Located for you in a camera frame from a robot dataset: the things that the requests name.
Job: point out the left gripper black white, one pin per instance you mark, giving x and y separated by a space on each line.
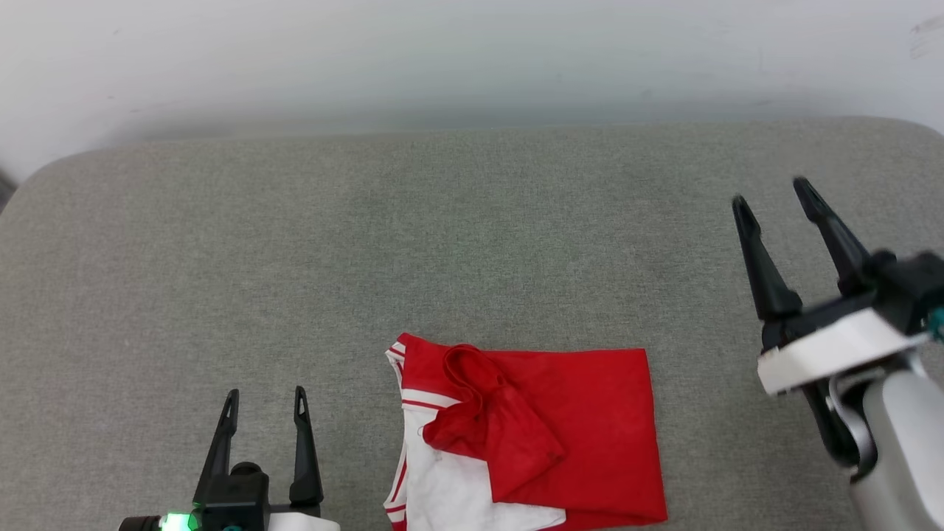
236 501

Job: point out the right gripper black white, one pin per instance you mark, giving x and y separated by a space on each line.
833 346

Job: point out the red and white garment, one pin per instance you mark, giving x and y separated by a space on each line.
582 420

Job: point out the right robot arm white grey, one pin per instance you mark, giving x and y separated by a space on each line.
907 450

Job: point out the grey fabric sofa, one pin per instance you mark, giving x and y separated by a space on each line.
472 243

